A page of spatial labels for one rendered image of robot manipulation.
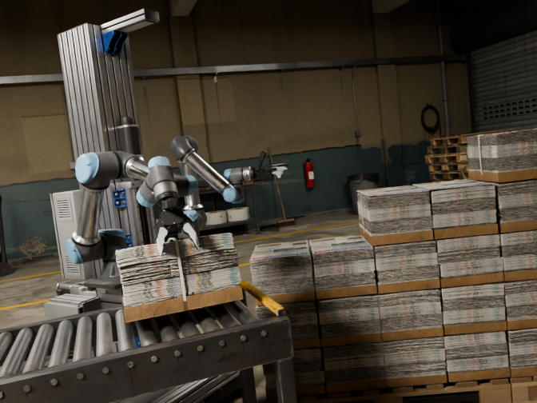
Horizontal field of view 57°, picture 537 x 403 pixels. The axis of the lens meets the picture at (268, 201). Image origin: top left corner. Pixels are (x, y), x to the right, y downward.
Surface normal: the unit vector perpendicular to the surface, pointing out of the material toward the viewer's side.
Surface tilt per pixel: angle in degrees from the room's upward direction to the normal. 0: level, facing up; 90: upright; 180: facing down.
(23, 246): 90
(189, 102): 90
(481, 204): 90
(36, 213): 90
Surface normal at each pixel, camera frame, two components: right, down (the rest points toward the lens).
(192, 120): 0.33, 0.05
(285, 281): -0.04, 0.11
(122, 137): -0.56, 0.14
